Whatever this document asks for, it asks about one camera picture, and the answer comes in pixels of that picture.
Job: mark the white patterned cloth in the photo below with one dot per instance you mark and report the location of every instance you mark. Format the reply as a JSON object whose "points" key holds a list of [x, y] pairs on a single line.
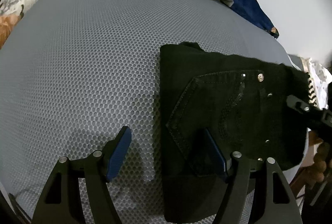
{"points": [[319, 79]]}

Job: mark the black pants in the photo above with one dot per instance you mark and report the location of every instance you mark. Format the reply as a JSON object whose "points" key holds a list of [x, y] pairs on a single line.
{"points": [[213, 104]]}

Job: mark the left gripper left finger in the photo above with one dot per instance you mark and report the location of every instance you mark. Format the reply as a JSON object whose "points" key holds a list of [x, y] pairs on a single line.
{"points": [[60, 200]]}

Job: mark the brown wooden furniture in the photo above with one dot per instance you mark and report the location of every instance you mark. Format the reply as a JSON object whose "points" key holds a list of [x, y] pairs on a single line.
{"points": [[311, 185]]}

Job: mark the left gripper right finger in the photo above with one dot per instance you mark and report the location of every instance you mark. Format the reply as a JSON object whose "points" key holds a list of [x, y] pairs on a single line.
{"points": [[252, 170]]}

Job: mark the grey mesh mattress cover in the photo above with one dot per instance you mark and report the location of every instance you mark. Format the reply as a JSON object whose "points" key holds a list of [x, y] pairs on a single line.
{"points": [[74, 72]]}

